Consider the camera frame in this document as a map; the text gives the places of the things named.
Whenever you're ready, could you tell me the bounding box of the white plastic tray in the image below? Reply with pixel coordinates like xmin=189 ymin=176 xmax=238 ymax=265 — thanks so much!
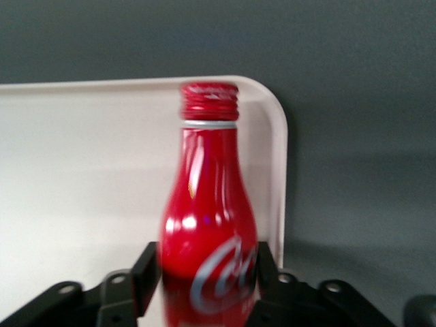
xmin=0 ymin=74 xmax=291 ymax=327

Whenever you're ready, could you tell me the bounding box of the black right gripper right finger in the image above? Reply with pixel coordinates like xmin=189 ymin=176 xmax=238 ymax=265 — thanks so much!
xmin=245 ymin=240 xmax=399 ymax=327

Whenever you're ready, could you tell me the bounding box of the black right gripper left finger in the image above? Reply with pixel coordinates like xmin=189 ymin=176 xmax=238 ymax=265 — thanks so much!
xmin=0 ymin=240 xmax=161 ymax=327

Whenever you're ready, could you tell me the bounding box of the red coke bottle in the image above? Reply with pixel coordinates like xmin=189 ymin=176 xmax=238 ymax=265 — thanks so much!
xmin=159 ymin=81 xmax=260 ymax=327

